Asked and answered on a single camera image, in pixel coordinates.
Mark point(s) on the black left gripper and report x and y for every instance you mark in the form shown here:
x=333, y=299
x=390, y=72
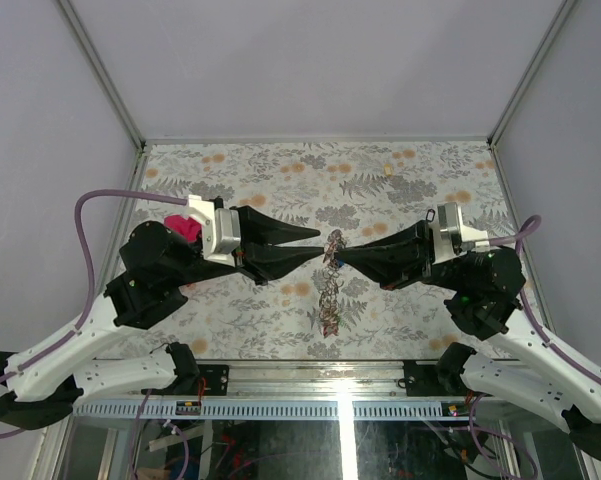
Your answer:
x=263, y=259

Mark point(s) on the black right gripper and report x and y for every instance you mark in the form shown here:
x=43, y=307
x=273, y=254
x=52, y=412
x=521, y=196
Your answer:
x=397, y=259

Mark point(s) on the large metal keyring with keys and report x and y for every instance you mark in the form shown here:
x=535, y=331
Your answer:
x=328, y=306

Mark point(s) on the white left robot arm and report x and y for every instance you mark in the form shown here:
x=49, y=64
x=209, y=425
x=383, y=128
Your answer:
x=45, y=383

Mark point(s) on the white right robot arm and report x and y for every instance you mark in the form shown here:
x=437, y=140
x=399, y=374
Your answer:
x=485, y=276

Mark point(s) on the crumpled pink cloth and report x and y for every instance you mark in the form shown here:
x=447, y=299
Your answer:
x=187, y=227

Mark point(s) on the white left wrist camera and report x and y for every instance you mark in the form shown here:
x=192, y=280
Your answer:
x=215, y=230

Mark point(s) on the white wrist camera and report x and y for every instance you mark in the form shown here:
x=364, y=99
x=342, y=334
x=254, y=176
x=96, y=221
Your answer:
x=215, y=230
x=451, y=237

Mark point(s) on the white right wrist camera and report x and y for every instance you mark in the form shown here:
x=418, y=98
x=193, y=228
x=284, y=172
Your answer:
x=451, y=237

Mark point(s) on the aluminium front rail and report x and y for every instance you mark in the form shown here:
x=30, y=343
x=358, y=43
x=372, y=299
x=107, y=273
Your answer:
x=288, y=390

